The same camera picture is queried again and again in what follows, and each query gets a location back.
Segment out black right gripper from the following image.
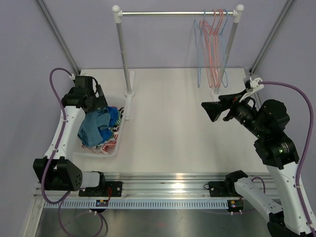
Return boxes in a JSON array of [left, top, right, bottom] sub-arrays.
[[202, 88, 267, 138]]

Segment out teal tank top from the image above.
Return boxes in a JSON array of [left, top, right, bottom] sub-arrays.
[[78, 108, 111, 147]]

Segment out royal blue tank top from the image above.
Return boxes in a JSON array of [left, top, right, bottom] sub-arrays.
[[99, 107, 119, 143]]

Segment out blue hanger of teal top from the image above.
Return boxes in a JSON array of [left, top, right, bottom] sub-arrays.
[[194, 19, 203, 88]]

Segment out red striped tank top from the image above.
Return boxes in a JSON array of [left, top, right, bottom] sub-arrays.
[[81, 132, 119, 155]]

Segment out pink hanger of green top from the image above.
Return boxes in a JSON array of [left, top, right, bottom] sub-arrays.
[[203, 13, 221, 88]]

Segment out green striped tank top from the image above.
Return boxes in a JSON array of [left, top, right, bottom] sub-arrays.
[[108, 106, 124, 132]]

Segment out pink hanger of black top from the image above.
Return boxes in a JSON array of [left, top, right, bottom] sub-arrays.
[[210, 9, 224, 87]]

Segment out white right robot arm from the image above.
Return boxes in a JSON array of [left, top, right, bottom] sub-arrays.
[[201, 93, 316, 237]]

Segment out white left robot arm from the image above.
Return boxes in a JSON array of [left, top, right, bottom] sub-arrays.
[[33, 76, 107, 200]]

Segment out white plastic basket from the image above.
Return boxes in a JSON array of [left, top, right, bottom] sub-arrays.
[[73, 95, 127, 158]]

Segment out white clothes rack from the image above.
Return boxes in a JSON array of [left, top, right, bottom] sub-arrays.
[[112, 4, 245, 121]]

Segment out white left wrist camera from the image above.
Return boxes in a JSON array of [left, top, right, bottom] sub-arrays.
[[75, 76, 93, 89]]

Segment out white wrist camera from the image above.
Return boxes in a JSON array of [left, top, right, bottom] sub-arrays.
[[75, 76, 93, 89], [239, 76, 264, 102]]

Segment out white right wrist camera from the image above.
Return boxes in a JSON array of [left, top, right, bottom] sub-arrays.
[[239, 76, 264, 102]]

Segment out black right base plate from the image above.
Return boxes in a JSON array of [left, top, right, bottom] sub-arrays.
[[207, 181, 241, 198]]

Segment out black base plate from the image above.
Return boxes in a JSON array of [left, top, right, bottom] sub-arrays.
[[79, 181, 122, 198], [207, 181, 241, 198]]

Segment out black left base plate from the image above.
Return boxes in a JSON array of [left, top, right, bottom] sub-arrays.
[[79, 181, 122, 198]]

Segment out aluminium mounting rail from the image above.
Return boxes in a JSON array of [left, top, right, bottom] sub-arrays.
[[33, 172, 282, 198]]

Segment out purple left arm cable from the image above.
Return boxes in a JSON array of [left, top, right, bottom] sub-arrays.
[[40, 68, 109, 235]]

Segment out white slotted cable duct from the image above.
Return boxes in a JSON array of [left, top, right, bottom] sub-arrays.
[[44, 199, 229, 208]]

